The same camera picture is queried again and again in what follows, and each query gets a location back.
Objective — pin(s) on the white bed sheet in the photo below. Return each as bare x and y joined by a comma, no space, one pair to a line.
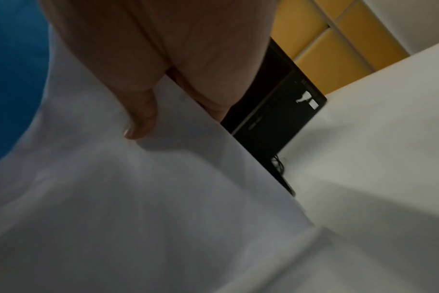
132,214

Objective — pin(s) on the white mattress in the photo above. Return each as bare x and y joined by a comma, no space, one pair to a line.
378,157

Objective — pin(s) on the black monitor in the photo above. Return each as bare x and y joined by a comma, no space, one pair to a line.
273,120

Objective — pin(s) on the person's right hand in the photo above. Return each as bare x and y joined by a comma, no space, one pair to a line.
132,43

